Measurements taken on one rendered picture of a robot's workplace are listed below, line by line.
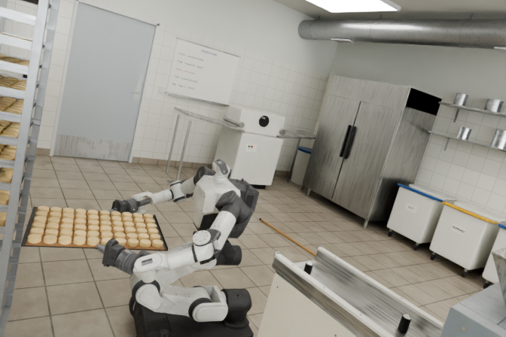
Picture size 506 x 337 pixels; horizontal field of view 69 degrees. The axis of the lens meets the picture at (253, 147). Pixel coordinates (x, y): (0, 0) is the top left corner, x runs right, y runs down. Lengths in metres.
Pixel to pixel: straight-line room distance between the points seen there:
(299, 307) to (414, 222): 3.97
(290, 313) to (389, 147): 3.98
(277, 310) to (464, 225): 3.73
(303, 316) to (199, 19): 4.97
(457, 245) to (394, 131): 1.59
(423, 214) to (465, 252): 0.65
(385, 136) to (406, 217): 1.13
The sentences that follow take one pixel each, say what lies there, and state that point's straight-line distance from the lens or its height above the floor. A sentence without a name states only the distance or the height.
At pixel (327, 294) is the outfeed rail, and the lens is 1.48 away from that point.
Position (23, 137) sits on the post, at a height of 1.17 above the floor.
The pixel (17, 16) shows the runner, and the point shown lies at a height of 1.59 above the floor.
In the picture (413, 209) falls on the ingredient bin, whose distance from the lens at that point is 5.40.
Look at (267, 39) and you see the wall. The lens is 6.57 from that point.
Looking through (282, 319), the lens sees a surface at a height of 0.69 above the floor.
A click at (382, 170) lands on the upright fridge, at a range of 5.37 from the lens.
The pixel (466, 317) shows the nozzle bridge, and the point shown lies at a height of 1.18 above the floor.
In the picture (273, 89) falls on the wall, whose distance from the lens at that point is 6.74.
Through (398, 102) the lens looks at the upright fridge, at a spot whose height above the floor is 1.82.
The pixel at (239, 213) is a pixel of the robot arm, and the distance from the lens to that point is 1.80.
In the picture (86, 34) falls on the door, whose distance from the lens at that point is 5.48.
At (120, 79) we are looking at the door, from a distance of 5.61.
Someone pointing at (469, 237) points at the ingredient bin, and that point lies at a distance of 5.10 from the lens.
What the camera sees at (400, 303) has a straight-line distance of 1.67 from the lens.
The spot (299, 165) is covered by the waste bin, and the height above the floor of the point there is 0.36.
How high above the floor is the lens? 1.56
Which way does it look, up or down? 9 degrees down
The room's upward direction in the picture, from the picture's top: 14 degrees clockwise
